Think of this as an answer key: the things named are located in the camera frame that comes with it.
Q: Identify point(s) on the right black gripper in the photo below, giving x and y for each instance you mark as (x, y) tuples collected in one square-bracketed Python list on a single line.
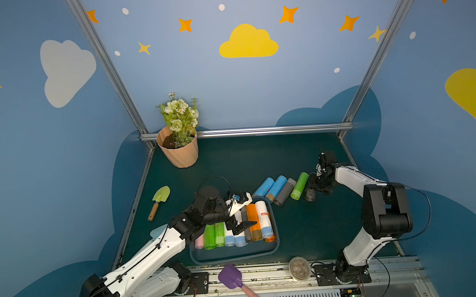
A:
[(316, 180)]

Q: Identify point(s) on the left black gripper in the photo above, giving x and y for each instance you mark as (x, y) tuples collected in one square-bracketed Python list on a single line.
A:
[(232, 216)]

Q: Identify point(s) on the orange trash bag roll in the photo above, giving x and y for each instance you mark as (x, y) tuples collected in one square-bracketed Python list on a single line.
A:
[(255, 230), (270, 239)]

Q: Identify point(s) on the white blue trash bag roll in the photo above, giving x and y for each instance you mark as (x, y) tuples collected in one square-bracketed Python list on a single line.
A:
[(229, 238)]

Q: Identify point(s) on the white roll blue end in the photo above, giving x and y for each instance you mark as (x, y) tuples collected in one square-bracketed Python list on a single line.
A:
[(264, 219)]

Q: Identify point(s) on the green trash bag roll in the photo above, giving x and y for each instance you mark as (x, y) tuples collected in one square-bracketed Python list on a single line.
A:
[(209, 238)]

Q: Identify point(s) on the pink trash bag roll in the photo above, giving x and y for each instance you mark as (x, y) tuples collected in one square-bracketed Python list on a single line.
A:
[(199, 243)]

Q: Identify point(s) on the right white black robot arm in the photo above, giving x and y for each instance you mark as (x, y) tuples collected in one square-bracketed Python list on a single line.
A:
[(385, 213)]

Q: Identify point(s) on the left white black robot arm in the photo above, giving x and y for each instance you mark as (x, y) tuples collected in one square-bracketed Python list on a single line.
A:
[(145, 274)]

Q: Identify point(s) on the teal plastic storage box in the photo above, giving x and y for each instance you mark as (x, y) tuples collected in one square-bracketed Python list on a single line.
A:
[(224, 255)]

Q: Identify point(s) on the round clear lid dish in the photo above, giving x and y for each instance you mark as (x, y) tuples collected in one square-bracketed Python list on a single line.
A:
[(300, 269)]

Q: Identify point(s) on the light blue toy shovel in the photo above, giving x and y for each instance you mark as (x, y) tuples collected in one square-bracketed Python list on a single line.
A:
[(158, 232)]

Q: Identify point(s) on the beige flower pot with plant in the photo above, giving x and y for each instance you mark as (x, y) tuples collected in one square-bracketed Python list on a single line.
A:
[(178, 140)]

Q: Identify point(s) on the right circuit board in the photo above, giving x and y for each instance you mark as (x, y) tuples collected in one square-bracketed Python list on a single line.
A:
[(355, 292)]

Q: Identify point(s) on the purple toy shovel pink handle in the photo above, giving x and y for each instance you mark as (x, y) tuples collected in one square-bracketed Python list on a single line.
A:
[(231, 277)]

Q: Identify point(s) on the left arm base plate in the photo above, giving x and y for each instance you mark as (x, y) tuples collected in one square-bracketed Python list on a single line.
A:
[(198, 283)]

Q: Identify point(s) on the green trowel wooden handle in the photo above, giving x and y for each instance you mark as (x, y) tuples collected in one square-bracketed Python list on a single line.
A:
[(160, 196)]

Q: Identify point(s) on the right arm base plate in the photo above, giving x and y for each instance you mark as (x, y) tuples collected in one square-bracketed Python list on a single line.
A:
[(331, 275)]

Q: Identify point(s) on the aluminium frame rail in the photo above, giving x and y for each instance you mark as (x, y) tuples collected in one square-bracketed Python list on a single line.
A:
[(279, 130)]

